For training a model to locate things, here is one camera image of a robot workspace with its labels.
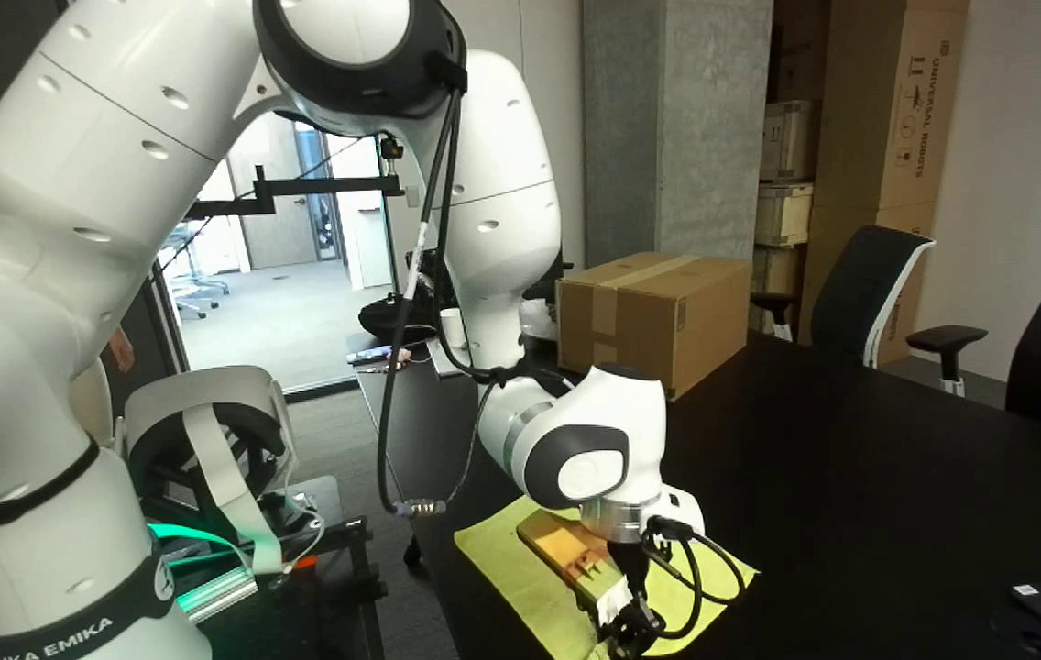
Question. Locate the yellow orange wrist camera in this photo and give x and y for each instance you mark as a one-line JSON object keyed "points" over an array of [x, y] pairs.
{"points": [[558, 543]]}

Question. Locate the black horizontal bar stand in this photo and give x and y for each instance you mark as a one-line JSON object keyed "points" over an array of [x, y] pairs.
{"points": [[323, 185]]}

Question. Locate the beige stacked carton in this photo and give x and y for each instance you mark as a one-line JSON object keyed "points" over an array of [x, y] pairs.
{"points": [[784, 142], [784, 213], [778, 274]]}

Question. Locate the tall brown cardboard box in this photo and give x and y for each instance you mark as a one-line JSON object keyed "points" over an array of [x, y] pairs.
{"points": [[924, 122]]}

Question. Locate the teal bar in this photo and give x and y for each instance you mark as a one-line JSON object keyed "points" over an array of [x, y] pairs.
{"points": [[210, 592]]}

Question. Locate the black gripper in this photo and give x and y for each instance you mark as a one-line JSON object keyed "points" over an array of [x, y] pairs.
{"points": [[632, 567]]}

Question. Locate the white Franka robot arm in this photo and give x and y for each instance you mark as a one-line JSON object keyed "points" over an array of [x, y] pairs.
{"points": [[120, 161]]}

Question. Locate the yellow microfiber cloth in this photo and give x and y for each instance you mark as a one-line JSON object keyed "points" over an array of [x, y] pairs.
{"points": [[507, 556]]}

